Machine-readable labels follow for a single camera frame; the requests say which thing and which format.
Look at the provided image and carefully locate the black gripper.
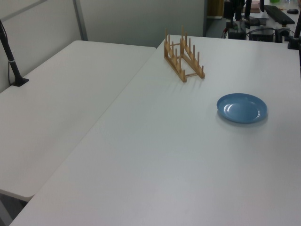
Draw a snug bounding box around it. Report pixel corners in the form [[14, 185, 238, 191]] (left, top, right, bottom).
[[226, 0, 244, 31]]

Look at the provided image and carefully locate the blue round plate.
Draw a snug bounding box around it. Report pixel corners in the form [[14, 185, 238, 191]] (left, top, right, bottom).
[[216, 93, 268, 124]]

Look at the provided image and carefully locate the wooden plate rack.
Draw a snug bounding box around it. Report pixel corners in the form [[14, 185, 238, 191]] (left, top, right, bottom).
[[163, 24, 206, 83]]

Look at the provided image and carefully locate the small black box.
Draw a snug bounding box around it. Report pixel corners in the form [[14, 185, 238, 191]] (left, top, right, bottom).
[[229, 30, 246, 40]]

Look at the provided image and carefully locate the black monitor stand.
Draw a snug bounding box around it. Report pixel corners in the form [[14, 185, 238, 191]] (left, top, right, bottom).
[[244, 0, 252, 22]]

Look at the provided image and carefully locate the yellow board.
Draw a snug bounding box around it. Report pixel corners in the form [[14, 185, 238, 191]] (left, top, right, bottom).
[[206, 0, 223, 17]]

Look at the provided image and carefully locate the pink box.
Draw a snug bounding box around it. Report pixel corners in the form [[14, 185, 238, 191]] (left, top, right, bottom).
[[250, 0, 261, 13]]

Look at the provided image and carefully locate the black electronics box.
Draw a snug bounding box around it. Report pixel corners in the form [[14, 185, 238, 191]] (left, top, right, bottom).
[[248, 28, 276, 42]]

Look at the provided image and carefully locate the black computer keyboard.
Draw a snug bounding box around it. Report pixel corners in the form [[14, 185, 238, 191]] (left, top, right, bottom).
[[264, 5, 296, 25]]

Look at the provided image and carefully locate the black table clamp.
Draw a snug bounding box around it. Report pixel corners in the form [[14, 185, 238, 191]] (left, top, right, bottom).
[[275, 27, 291, 43]]

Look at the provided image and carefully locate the black clamp with pole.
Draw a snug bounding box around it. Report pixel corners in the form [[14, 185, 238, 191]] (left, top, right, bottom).
[[287, 0, 301, 50]]

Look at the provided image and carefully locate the grey partition frame post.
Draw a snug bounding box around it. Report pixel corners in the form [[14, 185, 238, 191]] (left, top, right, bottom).
[[72, 0, 89, 42]]

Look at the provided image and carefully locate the black camera stand pole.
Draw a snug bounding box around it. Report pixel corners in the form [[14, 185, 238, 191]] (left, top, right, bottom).
[[0, 19, 30, 88]]

